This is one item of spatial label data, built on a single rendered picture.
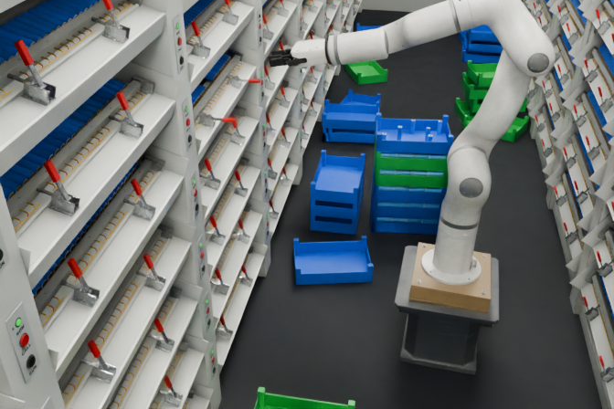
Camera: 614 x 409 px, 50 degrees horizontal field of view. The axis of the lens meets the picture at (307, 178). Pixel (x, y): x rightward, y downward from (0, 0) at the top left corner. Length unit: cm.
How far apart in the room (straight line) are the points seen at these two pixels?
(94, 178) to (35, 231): 17
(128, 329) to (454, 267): 108
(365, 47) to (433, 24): 19
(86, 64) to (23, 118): 20
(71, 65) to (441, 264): 136
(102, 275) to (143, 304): 24
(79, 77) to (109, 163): 20
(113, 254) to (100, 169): 19
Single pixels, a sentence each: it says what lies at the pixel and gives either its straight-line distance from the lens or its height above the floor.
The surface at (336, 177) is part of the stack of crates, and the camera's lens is 292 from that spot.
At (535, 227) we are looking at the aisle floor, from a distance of 305.
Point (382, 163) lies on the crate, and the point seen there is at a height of 35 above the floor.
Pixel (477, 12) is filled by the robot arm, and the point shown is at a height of 118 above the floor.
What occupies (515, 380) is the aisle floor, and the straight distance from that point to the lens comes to 235.
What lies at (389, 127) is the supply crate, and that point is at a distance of 282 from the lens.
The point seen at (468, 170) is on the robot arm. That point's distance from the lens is 188.
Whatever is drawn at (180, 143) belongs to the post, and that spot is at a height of 97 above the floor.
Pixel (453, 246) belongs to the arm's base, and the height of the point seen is 46.
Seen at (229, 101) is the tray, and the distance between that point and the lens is 191.
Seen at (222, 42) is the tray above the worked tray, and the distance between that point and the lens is 180.
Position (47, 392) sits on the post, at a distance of 113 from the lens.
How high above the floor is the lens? 168
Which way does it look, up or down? 32 degrees down
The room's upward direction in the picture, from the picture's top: straight up
